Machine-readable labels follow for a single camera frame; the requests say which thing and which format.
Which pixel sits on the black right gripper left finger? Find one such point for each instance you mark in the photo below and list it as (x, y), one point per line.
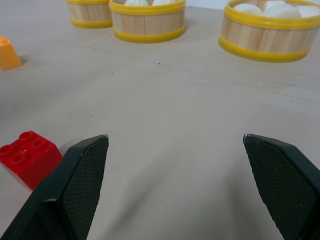
(62, 195)

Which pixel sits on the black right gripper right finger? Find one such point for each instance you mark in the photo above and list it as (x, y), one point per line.
(282, 190)

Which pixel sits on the red toy brick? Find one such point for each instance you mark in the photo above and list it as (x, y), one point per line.
(27, 160)

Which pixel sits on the orange toy brick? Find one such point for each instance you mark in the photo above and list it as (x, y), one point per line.
(7, 53)

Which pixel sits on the wooden steamer basket yellow rims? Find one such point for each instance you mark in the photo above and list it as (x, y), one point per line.
(147, 23)
(267, 35)
(90, 13)

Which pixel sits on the white steamed bun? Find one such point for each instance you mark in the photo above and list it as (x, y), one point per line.
(136, 2)
(247, 8)
(280, 8)
(163, 2)
(308, 11)

